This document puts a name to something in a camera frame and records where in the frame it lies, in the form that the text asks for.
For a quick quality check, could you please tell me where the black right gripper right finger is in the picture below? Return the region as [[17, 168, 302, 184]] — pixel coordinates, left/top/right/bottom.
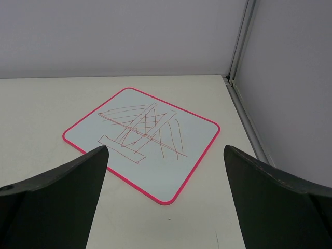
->
[[224, 145, 331, 248]]

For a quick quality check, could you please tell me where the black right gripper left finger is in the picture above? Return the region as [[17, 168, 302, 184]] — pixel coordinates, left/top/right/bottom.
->
[[1, 146, 109, 248]]

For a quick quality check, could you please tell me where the pink framed whiteboard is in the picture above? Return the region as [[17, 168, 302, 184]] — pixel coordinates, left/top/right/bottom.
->
[[62, 87, 220, 205]]

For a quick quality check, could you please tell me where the aluminium right corner post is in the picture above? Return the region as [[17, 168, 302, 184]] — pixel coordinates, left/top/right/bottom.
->
[[221, 0, 276, 168]]

